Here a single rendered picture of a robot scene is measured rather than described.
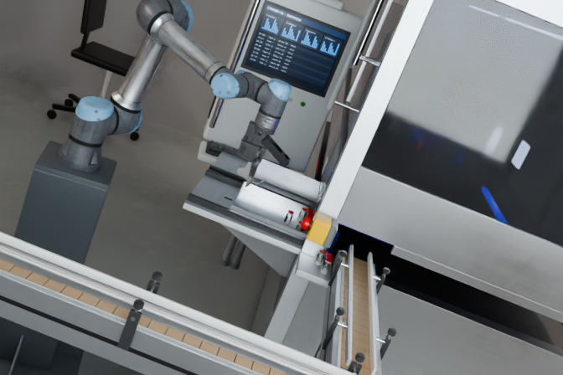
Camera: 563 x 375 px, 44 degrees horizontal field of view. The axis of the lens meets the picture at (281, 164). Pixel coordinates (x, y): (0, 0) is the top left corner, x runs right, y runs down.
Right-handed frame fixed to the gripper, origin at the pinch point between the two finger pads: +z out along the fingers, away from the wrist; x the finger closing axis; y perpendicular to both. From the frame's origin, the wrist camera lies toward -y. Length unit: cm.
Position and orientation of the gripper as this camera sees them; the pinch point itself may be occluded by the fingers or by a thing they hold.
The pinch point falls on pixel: (249, 183)
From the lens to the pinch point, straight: 230.9
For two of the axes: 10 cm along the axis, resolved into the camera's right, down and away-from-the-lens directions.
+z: -3.6, 8.9, 2.9
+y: -9.3, -3.7, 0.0
